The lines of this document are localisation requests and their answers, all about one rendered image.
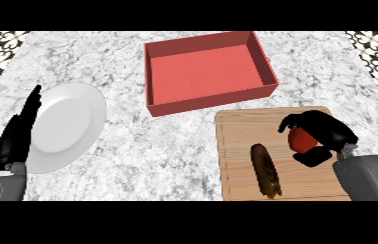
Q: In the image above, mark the red cardboard box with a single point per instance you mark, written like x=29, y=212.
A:
x=206, y=71

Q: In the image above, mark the white plate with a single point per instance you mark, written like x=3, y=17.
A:
x=66, y=126

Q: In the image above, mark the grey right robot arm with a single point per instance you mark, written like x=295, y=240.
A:
x=355, y=174

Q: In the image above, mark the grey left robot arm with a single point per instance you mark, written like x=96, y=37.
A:
x=11, y=183

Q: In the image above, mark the wooden cutting board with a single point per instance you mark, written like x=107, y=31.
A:
x=255, y=151

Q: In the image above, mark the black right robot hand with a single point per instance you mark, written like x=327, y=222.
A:
x=330, y=128

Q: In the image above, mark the red bell pepper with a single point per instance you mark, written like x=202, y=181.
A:
x=301, y=140

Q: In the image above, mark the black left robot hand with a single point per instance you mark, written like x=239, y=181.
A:
x=19, y=134

